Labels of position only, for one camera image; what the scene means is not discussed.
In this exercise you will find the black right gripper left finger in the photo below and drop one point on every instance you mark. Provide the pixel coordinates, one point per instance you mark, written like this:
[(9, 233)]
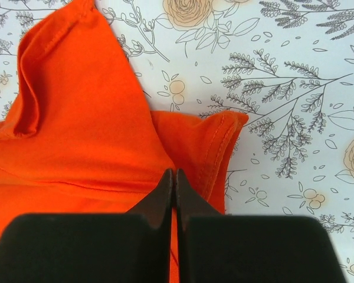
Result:
[(128, 247)]

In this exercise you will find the floral patterned table mat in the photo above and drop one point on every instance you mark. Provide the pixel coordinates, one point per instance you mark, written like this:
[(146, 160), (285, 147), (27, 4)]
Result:
[(287, 65)]

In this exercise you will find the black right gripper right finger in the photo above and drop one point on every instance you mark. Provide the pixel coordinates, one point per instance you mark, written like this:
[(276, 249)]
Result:
[(213, 247)]

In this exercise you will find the orange t shirt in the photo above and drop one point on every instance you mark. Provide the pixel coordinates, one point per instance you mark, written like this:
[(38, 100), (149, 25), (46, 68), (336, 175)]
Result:
[(80, 136)]

